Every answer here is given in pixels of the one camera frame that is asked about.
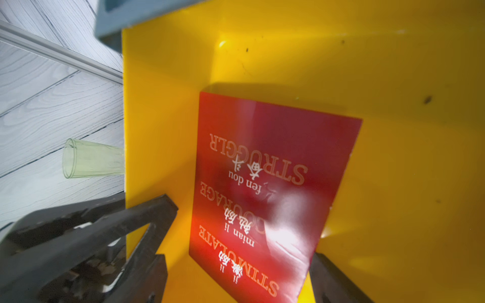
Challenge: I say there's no yellow drawer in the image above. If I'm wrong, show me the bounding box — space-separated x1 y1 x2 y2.
123 1 484 302

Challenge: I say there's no green transparent plastic cup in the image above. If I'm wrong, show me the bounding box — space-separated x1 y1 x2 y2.
62 138 125 179

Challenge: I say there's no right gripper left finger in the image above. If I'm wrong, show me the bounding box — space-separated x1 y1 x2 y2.
1 194 178 302

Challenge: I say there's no left aluminium frame post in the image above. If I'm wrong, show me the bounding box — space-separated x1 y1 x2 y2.
1 21 123 85

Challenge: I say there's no teal drawer cabinet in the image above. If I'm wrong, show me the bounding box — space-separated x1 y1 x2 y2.
94 0 199 53

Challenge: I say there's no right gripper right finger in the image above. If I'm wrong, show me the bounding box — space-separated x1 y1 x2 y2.
309 252 373 303

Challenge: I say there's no red postcard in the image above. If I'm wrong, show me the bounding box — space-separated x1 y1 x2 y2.
189 92 362 302

